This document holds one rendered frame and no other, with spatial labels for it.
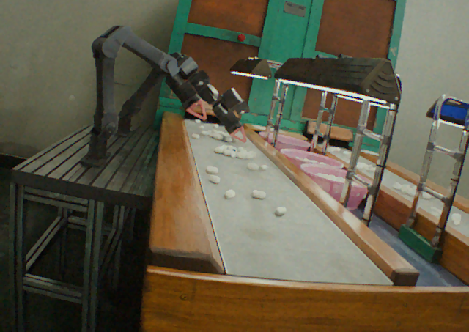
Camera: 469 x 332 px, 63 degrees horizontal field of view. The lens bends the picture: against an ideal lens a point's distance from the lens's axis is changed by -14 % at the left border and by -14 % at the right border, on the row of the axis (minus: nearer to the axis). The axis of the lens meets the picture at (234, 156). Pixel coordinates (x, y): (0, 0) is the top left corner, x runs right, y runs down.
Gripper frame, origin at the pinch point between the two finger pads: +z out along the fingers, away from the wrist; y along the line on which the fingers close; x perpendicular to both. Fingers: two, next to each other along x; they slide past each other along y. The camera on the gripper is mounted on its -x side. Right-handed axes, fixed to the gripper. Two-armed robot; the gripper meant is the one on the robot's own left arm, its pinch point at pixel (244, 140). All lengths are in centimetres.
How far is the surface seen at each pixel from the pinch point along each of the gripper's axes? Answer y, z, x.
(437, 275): -109, 30, -15
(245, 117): 53, 3, -9
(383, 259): -122, 4, -4
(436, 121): -85, 9, -45
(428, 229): -92, 30, -24
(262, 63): -24.9, -24.9, -22.9
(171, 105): 53, -28, 18
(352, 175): -86, 3, -15
